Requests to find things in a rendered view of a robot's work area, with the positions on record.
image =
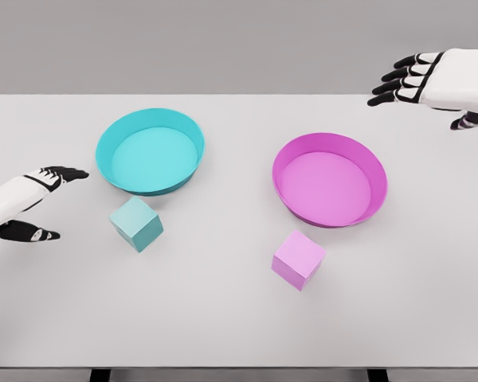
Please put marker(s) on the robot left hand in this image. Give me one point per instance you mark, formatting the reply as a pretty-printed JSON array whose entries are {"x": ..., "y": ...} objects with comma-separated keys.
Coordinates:
[{"x": 16, "y": 195}]

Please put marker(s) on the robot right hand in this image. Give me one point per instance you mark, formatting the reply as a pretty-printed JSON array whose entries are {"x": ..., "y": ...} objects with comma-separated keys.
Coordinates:
[{"x": 458, "y": 79}]

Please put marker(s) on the cyan block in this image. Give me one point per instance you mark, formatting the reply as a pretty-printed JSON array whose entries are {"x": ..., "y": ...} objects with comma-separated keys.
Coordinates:
[{"x": 135, "y": 223}]

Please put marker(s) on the cyan plate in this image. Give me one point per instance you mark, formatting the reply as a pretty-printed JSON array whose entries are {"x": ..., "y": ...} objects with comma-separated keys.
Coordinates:
[{"x": 150, "y": 151}]

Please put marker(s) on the magenta plate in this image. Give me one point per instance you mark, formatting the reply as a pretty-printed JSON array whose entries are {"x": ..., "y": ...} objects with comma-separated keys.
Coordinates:
[{"x": 329, "y": 180}]

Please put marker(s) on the pink block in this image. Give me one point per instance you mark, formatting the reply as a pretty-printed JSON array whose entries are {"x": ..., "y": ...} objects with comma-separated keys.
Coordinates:
[{"x": 298, "y": 260}]

